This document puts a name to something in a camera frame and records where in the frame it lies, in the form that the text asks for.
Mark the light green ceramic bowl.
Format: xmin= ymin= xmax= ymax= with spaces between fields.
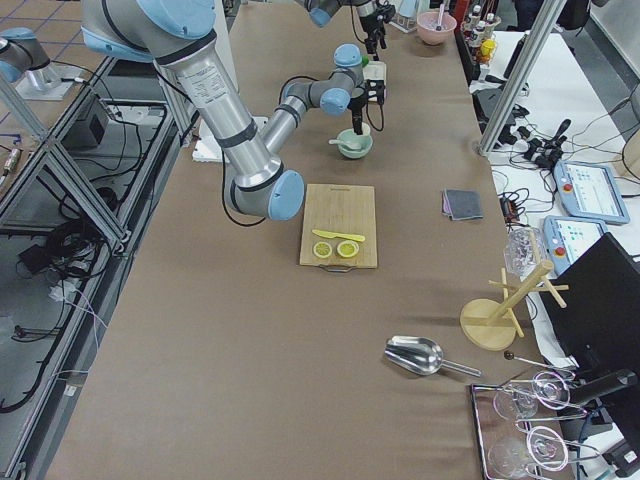
xmin=336 ymin=129 xmax=373 ymax=159

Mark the black monitor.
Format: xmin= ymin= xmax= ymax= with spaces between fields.
xmin=541 ymin=233 xmax=639 ymax=375

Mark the teach pendant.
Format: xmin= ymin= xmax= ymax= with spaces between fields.
xmin=542 ymin=215 xmax=608 ymax=275
xmin=553 ymin=160 xmax=630 ymax=225

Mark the lower teach pendant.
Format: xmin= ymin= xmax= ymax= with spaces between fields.
xmin=542 ymin=215 xmax=608 ymax=275

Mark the upper lemon slice stack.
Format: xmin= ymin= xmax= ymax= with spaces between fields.
xmin=312 ymin=241 xmax=333 ymax=259

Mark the beige rabbit tray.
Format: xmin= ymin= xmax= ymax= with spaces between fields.
xmin=363 ymin=60 xmax=387 ymax=100

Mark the yellow plastic knife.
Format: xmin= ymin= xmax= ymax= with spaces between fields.
xmin=311 ymin=229 xmax=366 ymax=242

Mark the clear plastic container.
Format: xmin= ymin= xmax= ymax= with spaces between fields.
xmin=504 ymin=227 xmax=548 ymax=277

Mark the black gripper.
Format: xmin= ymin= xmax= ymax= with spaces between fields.
xmin=357 ymin=2 xmax=395 ymax=54
xmin=348 ymin=79 xmax=385 ymax=135

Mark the upper teach pendant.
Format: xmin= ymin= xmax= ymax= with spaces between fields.
xmin=553 ymin=160 xmax=630 ymax=225

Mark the grey folded cloth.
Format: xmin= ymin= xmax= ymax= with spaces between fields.
xmin=442 ymin=189 xmax=484 ymax=221

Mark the bamboo cutting board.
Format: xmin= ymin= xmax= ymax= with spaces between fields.
xmin=299 ymin=184 xmax=378 ymax=269

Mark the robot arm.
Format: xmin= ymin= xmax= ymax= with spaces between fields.
xmin=81 ymin=1 xmax=369 ymax=221
xmin=297 ymin=0 xmax=396 ymax=60

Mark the wooden mug tree stand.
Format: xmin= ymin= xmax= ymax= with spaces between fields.
xmin=460 ymin=260 xmax=570 ymax=351

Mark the lower lemon slice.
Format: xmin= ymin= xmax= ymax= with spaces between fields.
xmin=336 ymin=240 xmax=360 ymax=258

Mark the metal scoop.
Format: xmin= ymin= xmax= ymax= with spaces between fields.
xmin=384 ymin=335 xmax=482 ymax=378

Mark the pink bowl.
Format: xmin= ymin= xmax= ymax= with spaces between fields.
xmin=416 ymin=11 xmax=457 ymax=45

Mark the wire glass rack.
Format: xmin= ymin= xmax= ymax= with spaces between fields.
xmin=469 ymin=370 xmax=600 ymax=479

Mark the aluminium frame post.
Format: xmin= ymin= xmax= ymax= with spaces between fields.
xmin=477 ymin=0 xmax=566 ymax=157

